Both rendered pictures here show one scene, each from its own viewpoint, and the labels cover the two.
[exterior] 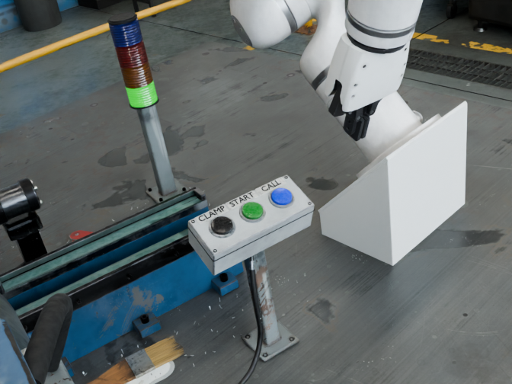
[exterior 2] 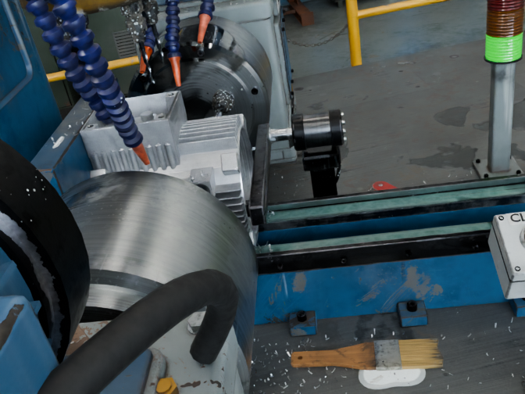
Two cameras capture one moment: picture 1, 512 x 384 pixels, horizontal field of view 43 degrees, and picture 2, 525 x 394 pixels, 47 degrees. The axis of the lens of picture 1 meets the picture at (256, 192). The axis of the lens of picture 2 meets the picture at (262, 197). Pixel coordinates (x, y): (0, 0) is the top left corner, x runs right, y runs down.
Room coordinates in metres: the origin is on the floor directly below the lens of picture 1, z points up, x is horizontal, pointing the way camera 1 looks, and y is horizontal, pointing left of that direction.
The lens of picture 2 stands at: (0.24, 0.00, 1.44)
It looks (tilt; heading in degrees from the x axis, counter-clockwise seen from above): 31 degrees down; 36
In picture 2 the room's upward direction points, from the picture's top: 11 degrees counter-clockwise
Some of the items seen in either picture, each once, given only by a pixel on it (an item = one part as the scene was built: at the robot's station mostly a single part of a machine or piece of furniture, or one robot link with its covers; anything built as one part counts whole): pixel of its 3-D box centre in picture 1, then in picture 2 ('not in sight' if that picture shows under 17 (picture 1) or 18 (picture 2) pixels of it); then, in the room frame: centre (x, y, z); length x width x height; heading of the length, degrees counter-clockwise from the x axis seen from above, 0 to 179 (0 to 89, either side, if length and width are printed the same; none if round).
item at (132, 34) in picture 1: (126, 31); not in sight; (1.31, 0.20, 1.19); 0.06 x 0.06 x 0.04
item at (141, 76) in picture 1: (136, 73); (505, 19); (1.31, 0.20, 1.10); 0.06 x 0.06 x 0.04
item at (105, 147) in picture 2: not in sight; (139, 134); (0.78, 0.58, 1.11); 0.12 x 0.11 x 0.07; 118
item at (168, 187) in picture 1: (146, 111); (502, 69); (1.31, 0.20, 1.01); 0.08 x 0.08 x 0.42; 28
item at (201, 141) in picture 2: not in sight; (182, 188); (0.80, 0.54, 1.02); 0.20 x 0.19 x 0.19; 118
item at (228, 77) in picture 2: not in sight; (206, 87); (1.09, 0.70, 1.04); 0.41 x 0.25 x 0.25; 28
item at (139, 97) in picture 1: (142, 93); (503, 45); (1.31, 0.20, 1.05); 0.06 x 0.06 x 0.04
